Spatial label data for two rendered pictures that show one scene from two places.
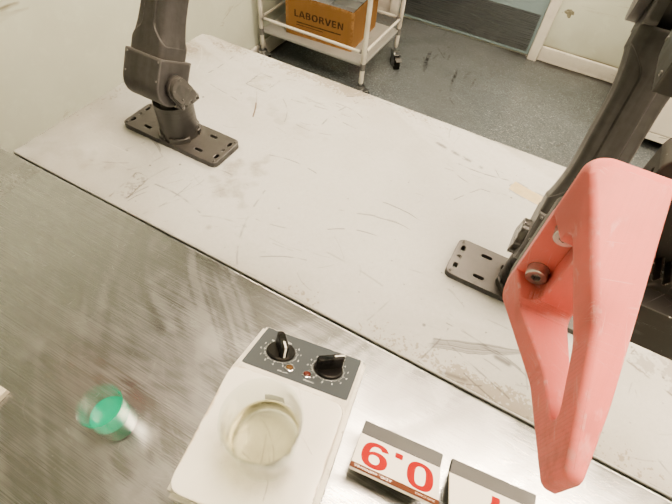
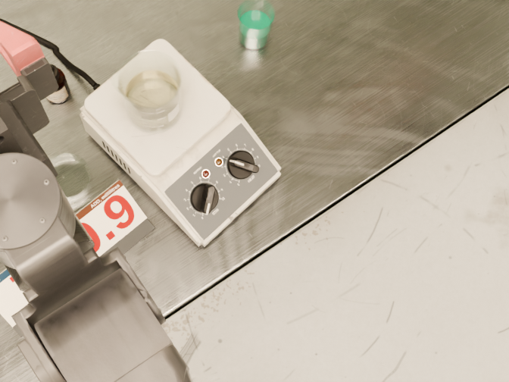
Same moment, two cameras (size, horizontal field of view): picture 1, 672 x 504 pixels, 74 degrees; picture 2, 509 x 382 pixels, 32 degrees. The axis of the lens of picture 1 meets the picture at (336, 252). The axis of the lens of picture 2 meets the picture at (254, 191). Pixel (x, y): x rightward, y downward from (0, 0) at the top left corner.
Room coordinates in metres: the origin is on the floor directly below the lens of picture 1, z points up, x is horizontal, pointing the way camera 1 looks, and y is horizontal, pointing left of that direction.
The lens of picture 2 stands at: (0.34, -0.24, 1.89)
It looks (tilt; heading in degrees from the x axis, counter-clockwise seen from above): 73 degrees down; 111
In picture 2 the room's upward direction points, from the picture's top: 10 degrees clockwise
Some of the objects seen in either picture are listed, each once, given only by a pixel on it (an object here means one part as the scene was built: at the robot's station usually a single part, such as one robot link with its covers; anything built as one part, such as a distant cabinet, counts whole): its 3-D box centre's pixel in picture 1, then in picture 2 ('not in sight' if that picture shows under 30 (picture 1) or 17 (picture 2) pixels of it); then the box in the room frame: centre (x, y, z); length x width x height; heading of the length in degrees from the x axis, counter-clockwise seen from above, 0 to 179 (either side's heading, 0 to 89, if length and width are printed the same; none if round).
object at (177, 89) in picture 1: (165, 85); not in sight; (0.60, 0.29, 1.00); 0.09 x 0.06 x 0.06; 66
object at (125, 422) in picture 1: (109, 414); (254, 24); (0.13, 0.21, 0.93); 0.04 x 0.04 x 0.06
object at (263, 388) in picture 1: (266, 437); (149, 95); (0.10, 0.04, 1.03); 0.07 x 0.06 x 0.08; 35
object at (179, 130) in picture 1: (176, 117); not in sight; (0.61, 0.29, 0.94); 0.20 x 0.07 x 0.08; 66
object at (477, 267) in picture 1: (529, 271); not in sight; (0.36, -0.26, 0.94); 0.20 x 0.07 x 0.08; 66
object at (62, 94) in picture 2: not in sight; (52, 80); (-0.03, 0.03, 0.93); 0.03 x 0.03 x 0.07
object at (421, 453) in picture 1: (398, 460); (105, 229); (0.11, -0.09, 0.92); 0.09 x 0.06 x 0.04; 72
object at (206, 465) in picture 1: (261, 445); (157, 106); (0.10, 0.05, 0.98); 0.12 x 0.12 x 0.01; 75
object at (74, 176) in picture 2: not in sight; (67, 178); (0.04, -0.06, 0.91); 0.06 x 0.06 x 0.02
